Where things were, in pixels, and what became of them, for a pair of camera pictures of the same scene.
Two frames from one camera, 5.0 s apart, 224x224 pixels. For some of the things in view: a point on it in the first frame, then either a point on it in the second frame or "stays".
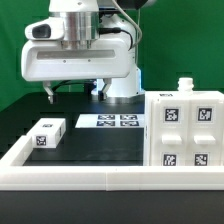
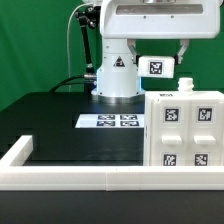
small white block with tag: x=47 y=132 → x=156 y=66
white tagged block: x=206 y=133 stays
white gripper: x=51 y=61 → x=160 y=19
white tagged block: x=170 y=133 stays
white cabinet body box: x=183 y=128 stays
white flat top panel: x=129 y=121 stays
